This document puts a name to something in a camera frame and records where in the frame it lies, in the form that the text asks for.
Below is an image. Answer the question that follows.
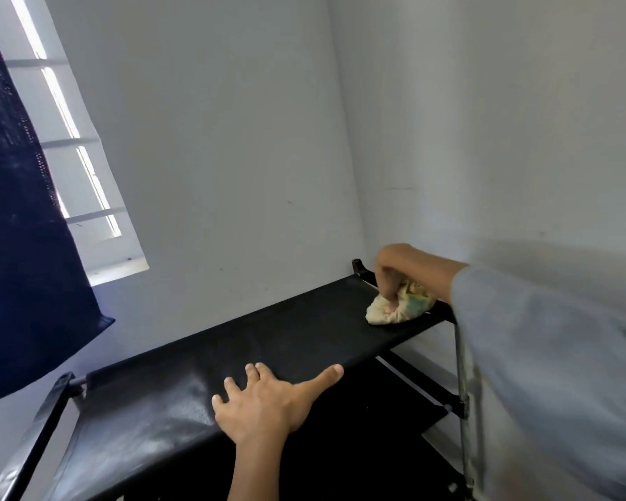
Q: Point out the person's left hand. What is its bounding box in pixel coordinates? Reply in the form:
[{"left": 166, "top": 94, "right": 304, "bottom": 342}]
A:
[{"left": 212, "top": 362, "right": 345, "bottom": 446}]

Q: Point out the person's right hand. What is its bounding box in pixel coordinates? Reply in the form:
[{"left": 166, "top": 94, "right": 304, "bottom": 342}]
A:
[{"left": 375, "top": 243, "right": 436, "bottom": 313}]

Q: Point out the pale yellow cleaning cloth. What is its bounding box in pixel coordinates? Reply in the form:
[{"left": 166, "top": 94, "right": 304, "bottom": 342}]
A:
[{"left": 365, "top": 279, "right": 435, "bottom": 326}]

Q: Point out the person's left forearm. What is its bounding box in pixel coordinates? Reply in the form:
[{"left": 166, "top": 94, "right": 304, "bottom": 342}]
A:
[{"left": 226, "top": 429, "right": 314, "bottom": 501}]

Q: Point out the person's right forearm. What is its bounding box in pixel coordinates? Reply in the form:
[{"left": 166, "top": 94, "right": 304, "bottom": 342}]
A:
[{"left": 424, "top": 252, "right": 626, "bottom": 501}]

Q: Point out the black shelf rack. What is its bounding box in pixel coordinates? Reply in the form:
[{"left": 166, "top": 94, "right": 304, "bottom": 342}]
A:
[{"left": 0, "top": 258, "right": 484, "bottom": 501}]

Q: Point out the dark blue curtain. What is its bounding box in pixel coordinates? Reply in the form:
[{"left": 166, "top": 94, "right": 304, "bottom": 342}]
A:
[{"left": 0, "top": 0, "right": 117, "bottom": 408}]

